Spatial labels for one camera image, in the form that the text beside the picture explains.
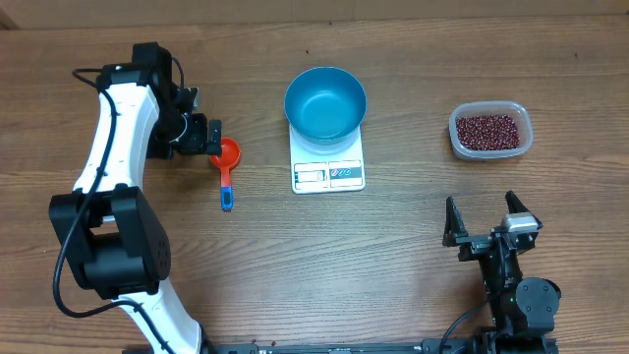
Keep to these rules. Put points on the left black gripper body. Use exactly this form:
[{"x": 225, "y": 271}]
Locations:
[{"x": 195, "y": 136}]

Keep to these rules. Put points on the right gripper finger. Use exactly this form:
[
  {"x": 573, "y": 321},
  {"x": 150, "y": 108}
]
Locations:
[
  {"x": 515, "y": 206},
  {"x": 454, "y": 229}
]

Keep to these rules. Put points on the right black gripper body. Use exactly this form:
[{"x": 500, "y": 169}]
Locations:
[{"x": 483, "y": 245}]

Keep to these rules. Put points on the orange measuring scoop blue handle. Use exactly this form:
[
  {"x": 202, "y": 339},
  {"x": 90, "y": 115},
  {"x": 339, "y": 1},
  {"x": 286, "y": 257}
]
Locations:
[{"x": 228, "y": 159}]

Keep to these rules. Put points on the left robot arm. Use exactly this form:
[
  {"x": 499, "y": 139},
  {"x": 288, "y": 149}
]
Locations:
[{"x": 115, "y": 253}]

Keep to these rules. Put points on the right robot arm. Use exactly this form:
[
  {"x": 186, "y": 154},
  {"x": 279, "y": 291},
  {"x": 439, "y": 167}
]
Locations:
[{"x": 522, "y": 309}]

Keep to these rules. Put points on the white kitchen scale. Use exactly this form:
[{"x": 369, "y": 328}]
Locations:
[{"x": 317, "y": 169}]

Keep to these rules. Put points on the blue bowl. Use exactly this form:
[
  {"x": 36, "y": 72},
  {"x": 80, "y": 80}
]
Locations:
[{"x": 325, "y": 105}]

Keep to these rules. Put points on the red beans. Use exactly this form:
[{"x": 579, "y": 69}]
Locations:
[{"x": 488, "y": 132}]

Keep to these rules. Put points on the clear plastic container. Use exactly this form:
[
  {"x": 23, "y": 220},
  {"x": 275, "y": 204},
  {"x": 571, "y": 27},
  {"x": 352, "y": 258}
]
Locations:
[{"x": 496, "y": 107}]

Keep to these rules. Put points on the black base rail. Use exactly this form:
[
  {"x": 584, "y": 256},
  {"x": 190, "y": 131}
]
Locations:
[{"x": 427, "y": 346}]

